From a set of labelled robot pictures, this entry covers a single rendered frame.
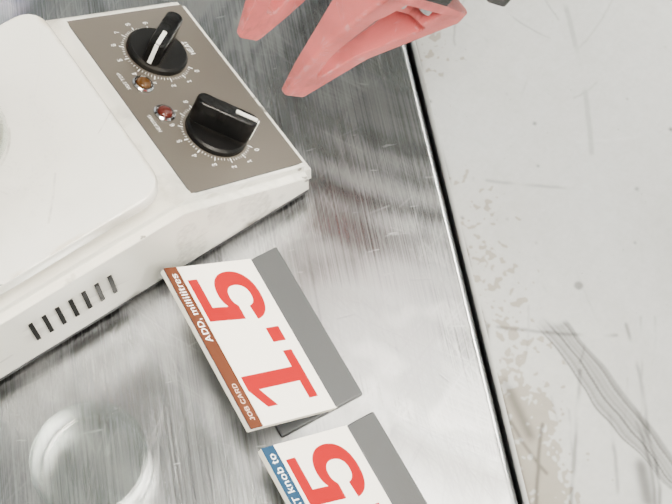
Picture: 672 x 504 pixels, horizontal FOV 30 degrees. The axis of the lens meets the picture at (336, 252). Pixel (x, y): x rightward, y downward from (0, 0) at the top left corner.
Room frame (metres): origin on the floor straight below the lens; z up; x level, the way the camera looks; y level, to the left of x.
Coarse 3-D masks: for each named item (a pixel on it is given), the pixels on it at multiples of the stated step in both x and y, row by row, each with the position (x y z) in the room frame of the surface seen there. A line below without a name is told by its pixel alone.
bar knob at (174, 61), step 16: (176, 16) 0.37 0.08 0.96; (144, 32) 0.36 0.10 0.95; (160, 32) 0.35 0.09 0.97; (176, 32) 0.36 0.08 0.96; (128, 48) 0.35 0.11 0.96; (144, 48) 0.35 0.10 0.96; (160, 48) 0.34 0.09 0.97; (176, 48) 0.35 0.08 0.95; (144, 64) 0.34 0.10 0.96; (160, 64) 0.34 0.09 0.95; (176, 64) 0.34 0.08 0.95
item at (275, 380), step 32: (192, 288) 0.23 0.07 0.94; (224, 288) 0.23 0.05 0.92; (256, 288) 0.24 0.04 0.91; (224, 320) 0.21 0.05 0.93; (256, 320) 0.22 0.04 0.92; (224, 352) 0.19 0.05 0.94; (256, 352) 0.20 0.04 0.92; (288, 352) 0.20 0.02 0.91; (256, 384) 0.18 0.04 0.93; (288, 384) 0.18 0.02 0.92
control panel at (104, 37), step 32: (96, 32) 0.35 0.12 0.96; (128, 32) 0.36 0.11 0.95; (192, 32) 0.37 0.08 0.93; (128, 64) 0.34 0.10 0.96; (192, 64) 0.35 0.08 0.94; (224, 64) 0.35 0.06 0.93; (128, 96) 0.31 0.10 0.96; (160, 96) 0.32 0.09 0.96; (192, 96) 0.33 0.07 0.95; (224, 96) 0.33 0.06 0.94; (160, 128) 0.30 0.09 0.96; (256, 128) 0.31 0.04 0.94; (192, 160) 0.28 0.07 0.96; (224, 160) 0.29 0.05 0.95; (256, 160) 0.29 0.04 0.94; (288, 160) 0.30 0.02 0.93; (192, 192) 0.26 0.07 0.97
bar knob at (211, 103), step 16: (208, 96) 0.31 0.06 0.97; (192, 112) 0.31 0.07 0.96; (208, 112) 0.31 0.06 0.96; (224, 112) 0.31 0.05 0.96; (240, 112) 0.31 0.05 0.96; (192, 128) 0.30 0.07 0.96; (208, 128) 0.30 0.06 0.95; (224, 128) 0.30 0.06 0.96; (240, 128) 0.30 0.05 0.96; (208, 144) 0.29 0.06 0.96; (224, 144) 0.30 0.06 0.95; (240, 144) 0.30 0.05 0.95
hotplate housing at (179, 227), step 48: (144, 144) 0.29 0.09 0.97; (240, 192) 0.27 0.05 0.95; (288, 192) 0.28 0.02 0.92; (96, 240) 0.24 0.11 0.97; (144, 240) 0.24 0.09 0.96; (192, 240) 0.25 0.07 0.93; (48, 288) 0.21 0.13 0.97; (96, 288) 0.22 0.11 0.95; (144, 288) 0.23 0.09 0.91; (0, 336) 0.19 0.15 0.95; (48, 336) 0.20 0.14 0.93
